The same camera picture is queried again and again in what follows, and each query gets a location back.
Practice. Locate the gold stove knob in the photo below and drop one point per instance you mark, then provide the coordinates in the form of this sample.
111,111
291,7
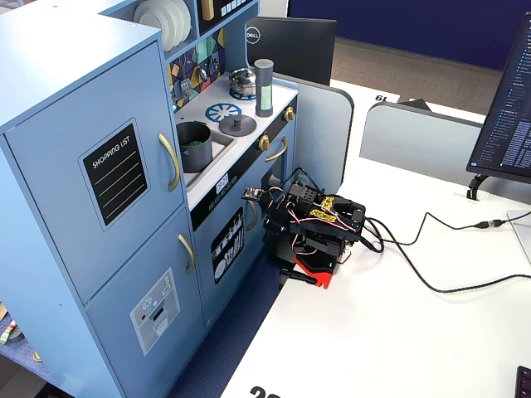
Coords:
264,143
289,113

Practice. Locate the green toy peas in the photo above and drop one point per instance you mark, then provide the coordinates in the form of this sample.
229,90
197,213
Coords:
195,143

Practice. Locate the monitor showing code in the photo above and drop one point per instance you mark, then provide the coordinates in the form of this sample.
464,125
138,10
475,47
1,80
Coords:
510,116

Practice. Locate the black table clamp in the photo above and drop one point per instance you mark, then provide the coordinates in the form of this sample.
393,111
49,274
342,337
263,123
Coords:
296,275

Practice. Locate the gray hanging spatula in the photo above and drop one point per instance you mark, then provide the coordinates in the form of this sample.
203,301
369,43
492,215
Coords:
185,88

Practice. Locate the gray salt shaker green label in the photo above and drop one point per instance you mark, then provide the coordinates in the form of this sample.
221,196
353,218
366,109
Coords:
264,89

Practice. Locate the tan wooden block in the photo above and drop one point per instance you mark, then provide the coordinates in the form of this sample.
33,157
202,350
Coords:
207,9

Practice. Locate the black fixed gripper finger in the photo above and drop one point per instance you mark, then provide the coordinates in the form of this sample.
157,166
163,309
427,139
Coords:
278,213

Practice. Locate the white plate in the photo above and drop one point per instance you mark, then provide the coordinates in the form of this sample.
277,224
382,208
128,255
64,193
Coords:
175,20
186,18
150,20

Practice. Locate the blue toy kitchen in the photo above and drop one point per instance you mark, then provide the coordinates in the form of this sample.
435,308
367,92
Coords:
62,103

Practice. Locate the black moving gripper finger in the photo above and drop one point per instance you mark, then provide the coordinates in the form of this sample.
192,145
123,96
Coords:
274,233

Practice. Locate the silver metal pot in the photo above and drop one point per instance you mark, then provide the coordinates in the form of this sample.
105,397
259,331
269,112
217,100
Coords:
242,81

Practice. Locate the small camera circuit board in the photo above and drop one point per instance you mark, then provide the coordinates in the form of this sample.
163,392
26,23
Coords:
252,193

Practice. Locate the black Dell monitor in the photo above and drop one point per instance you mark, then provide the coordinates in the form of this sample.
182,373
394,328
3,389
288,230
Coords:
298,45

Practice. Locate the black monitor stand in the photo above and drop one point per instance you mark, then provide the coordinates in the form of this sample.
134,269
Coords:
477,182

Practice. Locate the gold kitchen foot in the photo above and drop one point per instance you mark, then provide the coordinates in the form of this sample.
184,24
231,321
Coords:
37,357

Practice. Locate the green red white packet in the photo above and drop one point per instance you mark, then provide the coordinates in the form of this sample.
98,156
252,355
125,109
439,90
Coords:
6,333

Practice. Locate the silver hanging ladle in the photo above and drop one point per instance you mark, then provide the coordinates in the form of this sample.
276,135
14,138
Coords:
202,74

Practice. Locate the dark keyboard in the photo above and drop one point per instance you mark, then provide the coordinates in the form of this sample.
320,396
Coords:
524,381

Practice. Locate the gray toy pot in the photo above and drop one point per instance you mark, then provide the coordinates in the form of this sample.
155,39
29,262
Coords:
197,159

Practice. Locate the gray desk divider panel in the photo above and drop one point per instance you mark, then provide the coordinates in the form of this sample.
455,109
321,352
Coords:
323,124
415,137

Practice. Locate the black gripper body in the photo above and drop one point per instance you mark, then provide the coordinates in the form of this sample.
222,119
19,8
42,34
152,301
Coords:
319,254

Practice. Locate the black angular object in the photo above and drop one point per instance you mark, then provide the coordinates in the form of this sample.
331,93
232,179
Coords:
419,104

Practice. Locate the gray pot lid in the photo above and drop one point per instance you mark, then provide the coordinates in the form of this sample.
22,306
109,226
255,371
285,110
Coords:
237,124

